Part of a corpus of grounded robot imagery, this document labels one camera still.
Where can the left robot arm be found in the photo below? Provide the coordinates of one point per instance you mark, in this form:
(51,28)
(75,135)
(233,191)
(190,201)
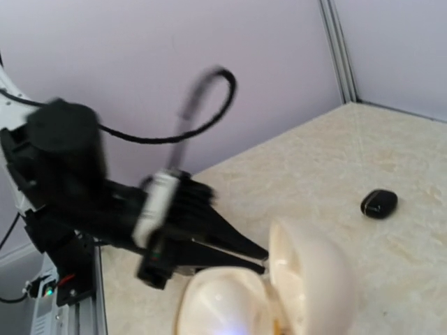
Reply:
(52,154)

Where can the black earbud charging case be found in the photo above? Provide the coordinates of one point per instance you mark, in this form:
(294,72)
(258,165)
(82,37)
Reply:
(379,204)

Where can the front aluminium rail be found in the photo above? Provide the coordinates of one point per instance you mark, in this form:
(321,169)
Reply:
(86,316)

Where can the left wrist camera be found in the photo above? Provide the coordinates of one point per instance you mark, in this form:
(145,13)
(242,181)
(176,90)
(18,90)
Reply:
(166,189)

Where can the left aluminium frame post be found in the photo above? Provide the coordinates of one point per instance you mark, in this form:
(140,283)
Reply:
(339,52)

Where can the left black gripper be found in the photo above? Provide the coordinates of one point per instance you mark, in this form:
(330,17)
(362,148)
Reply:
(168,253)

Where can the white earbud charging case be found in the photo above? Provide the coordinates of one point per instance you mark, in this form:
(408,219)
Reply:
(310,288)

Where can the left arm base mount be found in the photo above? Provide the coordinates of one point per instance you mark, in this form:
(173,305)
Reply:
(73,257)

